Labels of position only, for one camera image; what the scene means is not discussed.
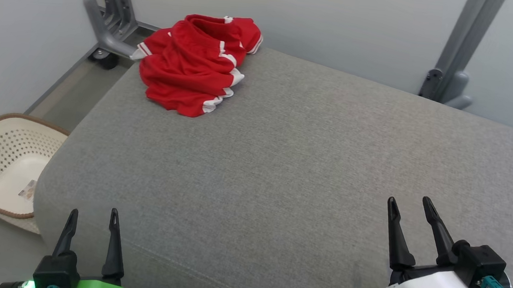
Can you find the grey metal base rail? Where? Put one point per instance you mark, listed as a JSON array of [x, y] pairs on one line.
[[60, 80]]

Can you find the grey metal frame post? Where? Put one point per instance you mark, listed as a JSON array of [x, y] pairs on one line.
[[463, 46]]

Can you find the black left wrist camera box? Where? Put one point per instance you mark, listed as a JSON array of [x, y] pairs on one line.
[[56, 270]]

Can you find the cream perforated laundry basket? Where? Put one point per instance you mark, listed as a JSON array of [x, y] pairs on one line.
[[3, 156]]

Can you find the black caster wheel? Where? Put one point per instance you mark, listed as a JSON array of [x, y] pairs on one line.
[[105, 59]]

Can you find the paper label in basket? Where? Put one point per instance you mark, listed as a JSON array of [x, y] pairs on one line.
[[27, 190]]

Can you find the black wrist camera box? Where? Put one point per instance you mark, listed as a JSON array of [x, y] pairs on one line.
[[56, 270], [480, 264]]

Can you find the grey metal frame with bracket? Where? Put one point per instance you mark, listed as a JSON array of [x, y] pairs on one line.
[[110, 18]]

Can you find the red shorts with white trim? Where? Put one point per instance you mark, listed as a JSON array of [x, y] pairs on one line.
[[184, 79]]

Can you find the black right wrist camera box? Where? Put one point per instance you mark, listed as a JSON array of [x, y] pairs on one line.
[[480, 264]]

